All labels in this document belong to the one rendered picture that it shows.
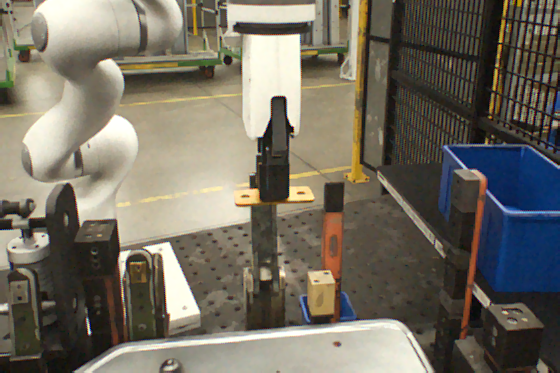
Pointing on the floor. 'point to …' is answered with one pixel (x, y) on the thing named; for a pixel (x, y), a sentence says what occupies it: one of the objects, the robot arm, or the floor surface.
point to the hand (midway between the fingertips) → (272, 175)
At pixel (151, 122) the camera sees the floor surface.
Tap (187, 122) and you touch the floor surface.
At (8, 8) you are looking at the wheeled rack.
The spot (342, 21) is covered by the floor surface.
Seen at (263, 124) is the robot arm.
